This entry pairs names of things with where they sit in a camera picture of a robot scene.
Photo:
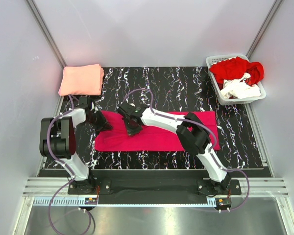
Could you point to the aluminium frame post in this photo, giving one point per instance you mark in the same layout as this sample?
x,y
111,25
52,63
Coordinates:
x,y
45,31
264,26

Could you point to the folded peach t shirt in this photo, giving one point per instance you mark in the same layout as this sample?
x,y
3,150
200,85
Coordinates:
x,y
84,80

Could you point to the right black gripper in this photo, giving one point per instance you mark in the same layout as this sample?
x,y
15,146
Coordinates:
x,y
132,132

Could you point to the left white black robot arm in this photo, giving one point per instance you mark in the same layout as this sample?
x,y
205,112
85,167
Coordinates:
x,y
58,142

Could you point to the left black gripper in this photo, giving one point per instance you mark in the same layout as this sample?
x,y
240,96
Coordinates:
x,y
103,125

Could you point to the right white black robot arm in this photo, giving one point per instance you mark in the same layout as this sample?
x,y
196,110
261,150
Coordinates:
x,y
194,136

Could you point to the white plastic laundry basket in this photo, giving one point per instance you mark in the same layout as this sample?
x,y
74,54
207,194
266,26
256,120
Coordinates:
x,y
230,101

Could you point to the magenta pink t shirt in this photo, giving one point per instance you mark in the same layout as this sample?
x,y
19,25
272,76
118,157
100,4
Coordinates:
x,y
149,139

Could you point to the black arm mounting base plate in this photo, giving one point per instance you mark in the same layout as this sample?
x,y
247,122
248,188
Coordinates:
x,y
105,186

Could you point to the red t shirt in basket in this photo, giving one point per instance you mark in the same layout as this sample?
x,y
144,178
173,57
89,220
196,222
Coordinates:
x,y
235,68

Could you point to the right aluminium frame post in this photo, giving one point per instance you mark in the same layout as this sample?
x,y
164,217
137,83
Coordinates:
x,y
264,26

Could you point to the slotted white cable duct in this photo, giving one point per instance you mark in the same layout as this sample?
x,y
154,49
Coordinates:
x,y
135,202

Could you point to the white printed t shirt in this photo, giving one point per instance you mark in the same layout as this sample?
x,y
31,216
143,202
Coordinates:
x,y
238,88

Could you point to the left aluminium frame post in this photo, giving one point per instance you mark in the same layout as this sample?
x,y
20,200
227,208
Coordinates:
x,y
45,31

